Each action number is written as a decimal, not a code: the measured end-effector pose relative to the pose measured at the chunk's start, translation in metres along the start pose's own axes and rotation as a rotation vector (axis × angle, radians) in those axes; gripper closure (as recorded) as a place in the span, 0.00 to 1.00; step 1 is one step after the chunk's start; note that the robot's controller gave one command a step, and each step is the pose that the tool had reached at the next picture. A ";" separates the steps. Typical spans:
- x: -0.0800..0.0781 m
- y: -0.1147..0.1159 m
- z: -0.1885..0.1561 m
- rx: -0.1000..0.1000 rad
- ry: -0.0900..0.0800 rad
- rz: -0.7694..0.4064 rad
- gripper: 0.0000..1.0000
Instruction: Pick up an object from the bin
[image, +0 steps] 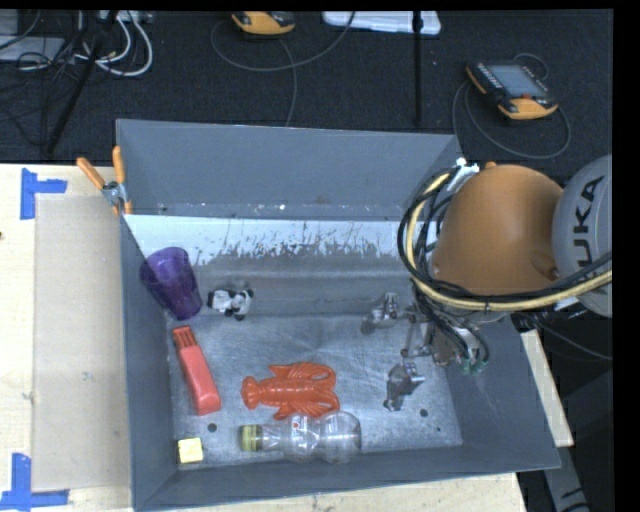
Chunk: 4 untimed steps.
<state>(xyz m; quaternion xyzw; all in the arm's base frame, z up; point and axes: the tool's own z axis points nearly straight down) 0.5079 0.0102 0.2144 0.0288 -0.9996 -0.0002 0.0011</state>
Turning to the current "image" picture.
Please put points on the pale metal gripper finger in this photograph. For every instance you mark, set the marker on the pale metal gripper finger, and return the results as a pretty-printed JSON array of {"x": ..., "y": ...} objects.
[
  {"x": 400, "y": 385},
  {"x": 381, "y": 315}
]

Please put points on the clear plastic bottle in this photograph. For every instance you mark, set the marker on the clear plastic bottle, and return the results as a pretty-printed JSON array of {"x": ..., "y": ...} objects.
[{"x": 315, "y": 437}]

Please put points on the orange toy lobster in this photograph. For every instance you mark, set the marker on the orange toy lobster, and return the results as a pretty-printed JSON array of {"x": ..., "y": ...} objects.
[{"x": 295, "y": 390}]

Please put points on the black and white toy cow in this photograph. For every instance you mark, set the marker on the black and white toy cow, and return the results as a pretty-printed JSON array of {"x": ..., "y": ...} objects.
[{"x": 231, "y": 300}]

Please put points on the grey metal bin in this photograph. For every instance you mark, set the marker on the grey metal bin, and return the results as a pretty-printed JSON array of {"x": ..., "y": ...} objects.
[{"x": 310, "y": 175}]

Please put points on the red plastic block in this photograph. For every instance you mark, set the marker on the red plastic block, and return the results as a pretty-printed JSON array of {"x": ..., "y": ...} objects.
[{"x": 200, "y": 375}]

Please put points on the purple plastic cup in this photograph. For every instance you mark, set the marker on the purple plastic cup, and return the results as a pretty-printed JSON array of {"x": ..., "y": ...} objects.
[{"x": 172, "y": 282}]

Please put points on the yellow cube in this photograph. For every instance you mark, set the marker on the yellow cube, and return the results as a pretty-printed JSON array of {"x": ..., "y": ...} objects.
[{"x": 190, "y": 450}]

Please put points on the pale flat board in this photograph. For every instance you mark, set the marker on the pale flat board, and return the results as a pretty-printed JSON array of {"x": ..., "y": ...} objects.
[{"x": 75, "y": 325}]

